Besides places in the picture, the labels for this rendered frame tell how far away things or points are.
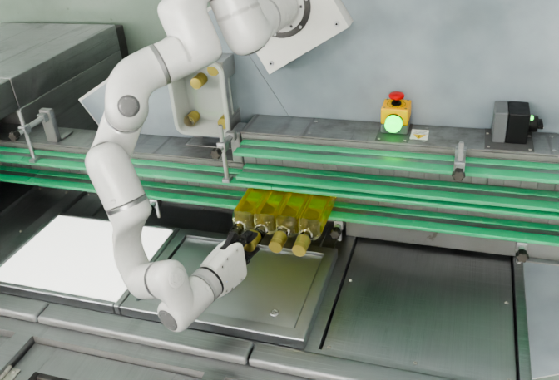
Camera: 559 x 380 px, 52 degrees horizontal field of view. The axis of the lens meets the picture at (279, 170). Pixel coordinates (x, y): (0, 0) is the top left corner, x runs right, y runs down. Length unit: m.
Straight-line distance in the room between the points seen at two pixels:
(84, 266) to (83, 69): 1.00
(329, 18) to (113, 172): 0.66
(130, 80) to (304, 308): 0.66
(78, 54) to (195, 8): 1.27
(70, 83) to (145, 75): 1.23
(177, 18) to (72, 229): 0.87
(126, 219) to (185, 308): 0.22
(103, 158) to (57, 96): 1.18
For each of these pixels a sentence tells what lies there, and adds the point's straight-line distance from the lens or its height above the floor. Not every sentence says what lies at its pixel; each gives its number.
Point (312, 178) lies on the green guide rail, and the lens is 1.52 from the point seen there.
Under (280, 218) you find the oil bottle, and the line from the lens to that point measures 1.43.
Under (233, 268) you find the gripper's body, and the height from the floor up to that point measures 1.28.
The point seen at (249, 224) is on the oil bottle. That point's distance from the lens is 1.46.
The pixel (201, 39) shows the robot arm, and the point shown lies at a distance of 1.18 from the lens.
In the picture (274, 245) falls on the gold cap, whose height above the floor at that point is 1.16.
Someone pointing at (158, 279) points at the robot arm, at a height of 1.45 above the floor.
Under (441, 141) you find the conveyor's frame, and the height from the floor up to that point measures 0.85.
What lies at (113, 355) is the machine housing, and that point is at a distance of 1.43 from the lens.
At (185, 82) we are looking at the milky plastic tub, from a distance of 1.72.
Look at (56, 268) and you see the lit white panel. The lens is 1.69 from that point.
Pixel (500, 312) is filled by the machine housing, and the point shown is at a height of 1.09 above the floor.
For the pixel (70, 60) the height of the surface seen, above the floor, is 0.44.
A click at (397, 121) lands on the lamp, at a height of 0.85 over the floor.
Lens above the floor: 2.19
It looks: 55 degrees down
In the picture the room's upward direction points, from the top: 148 degrees counter-clockwise
